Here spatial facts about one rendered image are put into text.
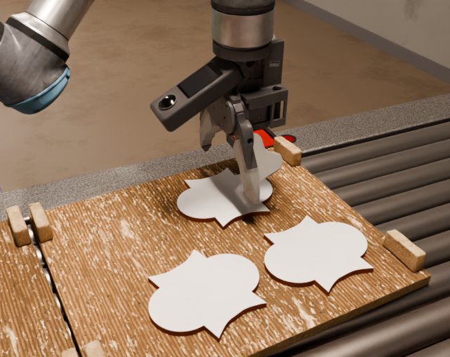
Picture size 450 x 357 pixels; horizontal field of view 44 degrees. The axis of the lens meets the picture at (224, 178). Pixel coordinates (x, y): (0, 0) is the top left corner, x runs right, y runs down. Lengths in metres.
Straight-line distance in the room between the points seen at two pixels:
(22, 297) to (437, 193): 0.61
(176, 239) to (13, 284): 0.21
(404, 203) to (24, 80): 0.64
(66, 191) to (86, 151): 1.92
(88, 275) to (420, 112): 0.72
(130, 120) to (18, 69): 2.08
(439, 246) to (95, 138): 2.30
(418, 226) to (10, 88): 0.68
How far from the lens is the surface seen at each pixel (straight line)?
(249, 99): 0.70
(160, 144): 2.80
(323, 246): 0.73
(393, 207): 0.86
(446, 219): 0.87
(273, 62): 0.72
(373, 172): 0.94
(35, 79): 1.00
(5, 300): 0.71
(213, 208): 0.78
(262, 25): 0.66
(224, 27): 0.66
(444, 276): 0.76
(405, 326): 0.69
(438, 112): 1.16
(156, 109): 0.69
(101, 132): 2.96
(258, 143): 0.72
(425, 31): 3.79
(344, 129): 1.05
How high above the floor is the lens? 1.41
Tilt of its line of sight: 34 degrees down
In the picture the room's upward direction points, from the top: straight up
